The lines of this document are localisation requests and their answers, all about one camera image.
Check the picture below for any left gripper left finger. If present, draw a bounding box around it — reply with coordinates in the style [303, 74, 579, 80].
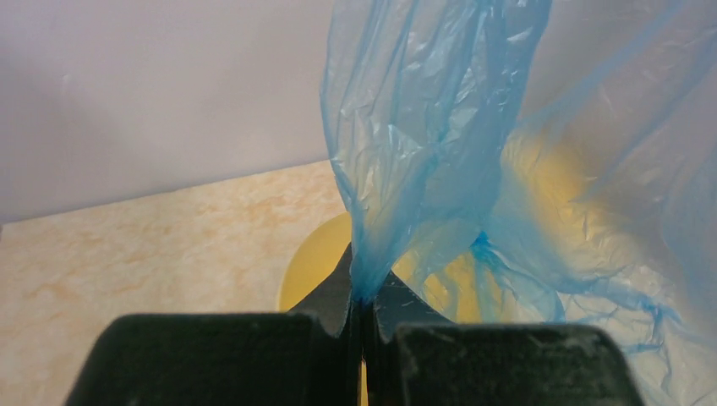
[66, 250, 361, 405]

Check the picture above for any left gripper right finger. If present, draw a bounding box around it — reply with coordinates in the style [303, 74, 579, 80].
[366, 275, 643, 405]

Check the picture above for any yellow capybara trash bin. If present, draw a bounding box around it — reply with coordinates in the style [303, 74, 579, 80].
[278, 129, 617, 406]

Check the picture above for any blue plastic trash bag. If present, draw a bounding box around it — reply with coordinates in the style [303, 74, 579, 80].
[320, 1, 716, 405]

